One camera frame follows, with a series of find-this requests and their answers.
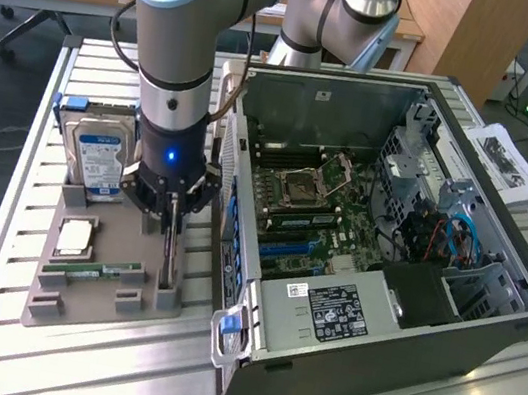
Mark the green RAM stick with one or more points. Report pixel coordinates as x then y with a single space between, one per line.
89 270

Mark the steel socket cover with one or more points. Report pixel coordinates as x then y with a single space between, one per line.
338 172

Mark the small white barcode sticker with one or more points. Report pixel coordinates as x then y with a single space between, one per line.
323 96

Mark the perforated steel drive cage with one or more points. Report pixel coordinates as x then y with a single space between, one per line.
399 179

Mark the wooden cabinet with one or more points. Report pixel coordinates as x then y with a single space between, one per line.
473 35

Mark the CPU socket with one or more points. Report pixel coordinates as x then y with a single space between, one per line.
302 187

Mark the gray office chair base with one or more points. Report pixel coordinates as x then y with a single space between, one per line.
29 25

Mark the white box with red dot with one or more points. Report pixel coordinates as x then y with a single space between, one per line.
501 87

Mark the open dark PC case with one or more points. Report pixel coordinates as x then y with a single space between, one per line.
366 377

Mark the hard disk with blue label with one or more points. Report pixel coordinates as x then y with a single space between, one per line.
98 159

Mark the green motherboard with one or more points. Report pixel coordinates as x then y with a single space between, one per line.
357 233

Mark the silver CPU chip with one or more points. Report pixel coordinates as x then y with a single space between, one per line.
74 239

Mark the gray plastic parts rack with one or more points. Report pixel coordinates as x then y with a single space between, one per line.
89 305

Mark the NVIDIA graphics card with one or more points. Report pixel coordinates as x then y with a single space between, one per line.
169 263

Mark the hard disk in blue carrier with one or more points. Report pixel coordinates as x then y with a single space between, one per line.
101 110

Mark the blue expansion slot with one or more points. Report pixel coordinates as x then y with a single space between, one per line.
286 248

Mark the empty steel disk bay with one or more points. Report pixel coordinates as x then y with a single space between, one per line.
488 296

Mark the printed paper stack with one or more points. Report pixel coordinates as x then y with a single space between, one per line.
505 164

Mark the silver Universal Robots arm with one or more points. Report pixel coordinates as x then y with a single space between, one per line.
178 41

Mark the silver chipset heat sink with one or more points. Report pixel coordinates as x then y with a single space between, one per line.
345 266

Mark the RAM stick with white label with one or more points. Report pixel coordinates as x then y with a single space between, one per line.
301 219

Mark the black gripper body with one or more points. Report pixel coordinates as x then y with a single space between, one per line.
172 152

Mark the gray power supply unit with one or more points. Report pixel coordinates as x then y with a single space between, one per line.
275 311

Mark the blue case release latch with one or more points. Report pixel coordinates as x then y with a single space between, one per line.
228 326

